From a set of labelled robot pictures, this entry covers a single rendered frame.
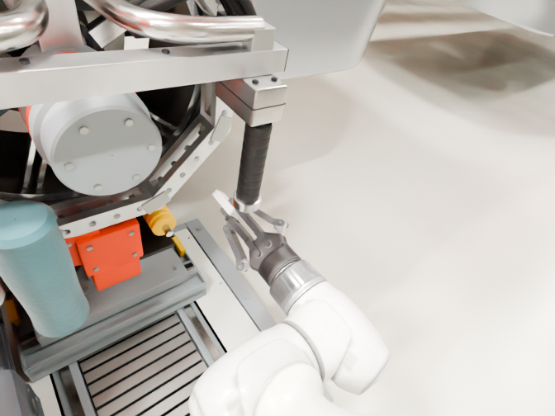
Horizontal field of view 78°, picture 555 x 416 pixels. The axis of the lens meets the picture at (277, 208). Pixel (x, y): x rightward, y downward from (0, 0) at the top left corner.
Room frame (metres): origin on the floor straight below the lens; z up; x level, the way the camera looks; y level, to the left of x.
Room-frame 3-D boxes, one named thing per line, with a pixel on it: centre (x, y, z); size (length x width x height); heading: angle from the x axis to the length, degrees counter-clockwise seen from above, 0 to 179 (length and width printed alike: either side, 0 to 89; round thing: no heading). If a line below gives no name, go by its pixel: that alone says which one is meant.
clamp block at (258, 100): (0.42, 0.07, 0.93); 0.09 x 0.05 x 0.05; 47
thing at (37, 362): (0.55, 0.46, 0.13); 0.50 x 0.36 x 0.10; 137
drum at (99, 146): (0.38, 0.29, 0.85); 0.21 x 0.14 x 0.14; 47
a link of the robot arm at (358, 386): (0.26, -0.14, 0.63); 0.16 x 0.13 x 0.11; 47
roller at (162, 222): (0.59, 0.33, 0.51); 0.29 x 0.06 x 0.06; 47
